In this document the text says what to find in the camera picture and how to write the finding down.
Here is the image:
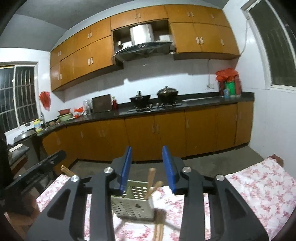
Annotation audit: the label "brown lower kitchen cabinets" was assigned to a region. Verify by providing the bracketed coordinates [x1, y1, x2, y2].
[42, 101, 253, 167]

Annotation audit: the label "brown kitchen cabinets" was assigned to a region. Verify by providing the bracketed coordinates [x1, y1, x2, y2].
[42, 101, 253, 167]
[50, 4, 239, 91]

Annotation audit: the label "brown upper kitchen cabinets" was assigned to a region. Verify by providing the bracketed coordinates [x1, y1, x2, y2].
[50, 4, 239, 91]

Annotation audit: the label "wooden chopstick on table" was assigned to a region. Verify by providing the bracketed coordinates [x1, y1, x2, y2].
[144, 181, 163, 200]

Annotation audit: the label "thick wooden chopstick right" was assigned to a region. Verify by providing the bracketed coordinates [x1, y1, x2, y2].
[61, 165, 75, 177]

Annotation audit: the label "black countertop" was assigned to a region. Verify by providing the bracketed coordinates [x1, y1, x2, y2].
[36, 91, 255, 138]

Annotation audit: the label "yellow detergent bottle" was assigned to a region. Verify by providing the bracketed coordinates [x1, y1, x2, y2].
[33, 118, 42, 133]

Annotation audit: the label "black pot with lid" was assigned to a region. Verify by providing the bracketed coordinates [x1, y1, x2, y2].
[157, 86, 178, 104]

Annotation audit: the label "black wok with lid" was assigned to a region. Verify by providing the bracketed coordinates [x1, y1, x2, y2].
[130, 91, 151, 108]

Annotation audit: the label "red bottle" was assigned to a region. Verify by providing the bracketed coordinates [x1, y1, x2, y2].
[112, 96, 118, 110]

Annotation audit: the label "dark cutting board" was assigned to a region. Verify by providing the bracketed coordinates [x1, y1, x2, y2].
[92, 94, 112, 113]

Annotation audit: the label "sink faucet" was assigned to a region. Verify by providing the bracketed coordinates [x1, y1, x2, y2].
[40, 112, 46, 128]

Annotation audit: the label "small red bag on counter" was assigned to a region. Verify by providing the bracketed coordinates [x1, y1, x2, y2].
[73, 106, 84, 118]

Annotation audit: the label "green bowl stack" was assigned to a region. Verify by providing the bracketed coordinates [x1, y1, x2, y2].
[58, 108, 73, 122]

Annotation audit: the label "green box on counter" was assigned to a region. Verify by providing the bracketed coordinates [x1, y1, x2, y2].
[225, 81, 236, 96]

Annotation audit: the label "pink floral tablecloth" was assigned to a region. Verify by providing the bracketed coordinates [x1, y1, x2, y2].
[37, 158, 295, 240]

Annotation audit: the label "left window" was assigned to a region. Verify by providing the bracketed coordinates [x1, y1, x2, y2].
[0, 65, 39, 132]

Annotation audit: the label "window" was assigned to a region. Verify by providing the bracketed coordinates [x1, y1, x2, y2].
[241, 1, 295, 91]
[0, 65, 39, 132]

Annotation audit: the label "red plastic bag on counter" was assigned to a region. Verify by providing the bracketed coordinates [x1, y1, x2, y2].
[216, 68, 242, 99]

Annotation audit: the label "wooden chair back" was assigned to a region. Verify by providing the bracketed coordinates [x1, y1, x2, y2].
[268, 154, 284, 167]

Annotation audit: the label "steel range hood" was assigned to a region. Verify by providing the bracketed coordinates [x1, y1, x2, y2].
[112, 20, 175, 62]

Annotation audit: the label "right window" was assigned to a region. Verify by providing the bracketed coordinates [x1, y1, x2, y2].
[241, 1, 295, 91]

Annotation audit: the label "wall power cable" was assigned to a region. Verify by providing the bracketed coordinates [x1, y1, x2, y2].
[206, 18, 249, 90]

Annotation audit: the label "red bag hanging on wall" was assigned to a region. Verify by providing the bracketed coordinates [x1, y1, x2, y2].
[39, 91, 51, 111]

